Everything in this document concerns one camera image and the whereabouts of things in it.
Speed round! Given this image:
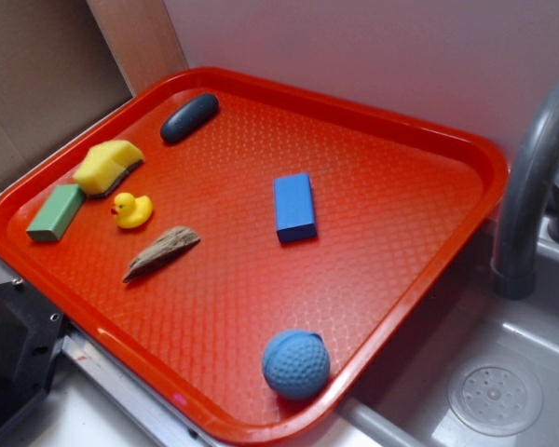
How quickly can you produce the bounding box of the grey toy sink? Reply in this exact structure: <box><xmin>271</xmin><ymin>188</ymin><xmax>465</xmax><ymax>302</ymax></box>
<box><xmin>338</xmin><ymin>228</ymin><xmax>559</xmax><ymax>446</ymax></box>

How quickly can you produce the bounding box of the green rectangular block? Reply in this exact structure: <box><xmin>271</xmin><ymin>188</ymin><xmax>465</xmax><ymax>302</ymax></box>
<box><xmin>26</xmin><ymin>184</ymin><xmax>86</xmax><ymax>242</ymax></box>

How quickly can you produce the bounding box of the brown wood piece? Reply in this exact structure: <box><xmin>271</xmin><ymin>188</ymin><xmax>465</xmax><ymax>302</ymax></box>
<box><xmin>122</xmin><ymin>225</ymin><xmax>200</xmax><ymax>283</ymax></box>

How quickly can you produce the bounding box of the black metal bracket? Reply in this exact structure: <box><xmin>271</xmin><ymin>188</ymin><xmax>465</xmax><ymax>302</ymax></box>
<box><xmin>0</xmin><ymin>282</ymin><xmax>65</xmax><ymax>439</ymax></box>

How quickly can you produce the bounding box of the yellow rubber duck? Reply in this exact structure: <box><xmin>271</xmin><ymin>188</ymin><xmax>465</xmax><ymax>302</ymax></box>
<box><xmin>110</xmin><ymin>193</ymin><xmax>154</xmax><ymax>229</ymax></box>

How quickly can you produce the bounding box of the dark plastic pickle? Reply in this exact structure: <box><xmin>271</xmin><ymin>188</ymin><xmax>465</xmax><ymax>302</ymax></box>
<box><xmin>159</xmin><ymin>93</ymin><xmax>219</xmax><ymax>143</ymax></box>

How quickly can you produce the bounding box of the red plastic tray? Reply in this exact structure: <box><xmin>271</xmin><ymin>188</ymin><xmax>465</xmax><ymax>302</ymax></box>
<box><xmin>0</xmin><ymin>68</ymin><xmax>508</xmax><ymax>445</ymax></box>

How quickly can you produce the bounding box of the blue dimpled ball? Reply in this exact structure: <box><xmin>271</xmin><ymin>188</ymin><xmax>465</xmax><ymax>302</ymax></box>
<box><xmin>262</xmin><ymin>329</ymin><xmax>331</xmax><ymax>401</ymax></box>

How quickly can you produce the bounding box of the blue rectangular block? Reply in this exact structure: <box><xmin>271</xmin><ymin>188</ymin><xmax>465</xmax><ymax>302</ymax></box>
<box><xmin>273</xmin><ymin>173</ymin><xmax>318</xmax><ymax>244</ymax></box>

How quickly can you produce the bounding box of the sink drain strainer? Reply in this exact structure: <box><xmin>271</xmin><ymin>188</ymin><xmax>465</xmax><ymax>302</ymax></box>
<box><xmin>447</xmin><ymin>356</ymin><xmax>543</xmax><ymax>437</ymax></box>

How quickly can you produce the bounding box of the yellow sponge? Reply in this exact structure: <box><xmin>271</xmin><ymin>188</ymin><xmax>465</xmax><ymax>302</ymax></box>
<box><xmin>73</xmin><ymin>140</ymin><xmax>145</xmax><ymax>198</ymax></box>

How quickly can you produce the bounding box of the grey toy faucet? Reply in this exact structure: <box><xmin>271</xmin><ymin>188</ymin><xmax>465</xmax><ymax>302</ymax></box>
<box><xmin>491</xmin><ymin>82</ymin><xmax>559</xmax><ymax>300</ymax></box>

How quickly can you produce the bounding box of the brown cardboard panel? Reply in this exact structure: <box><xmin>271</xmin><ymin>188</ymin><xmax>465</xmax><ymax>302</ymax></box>
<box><xmin>0</xmin><ymin>1</ymin><xmax>187</xmax><ymax>192</ymax></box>

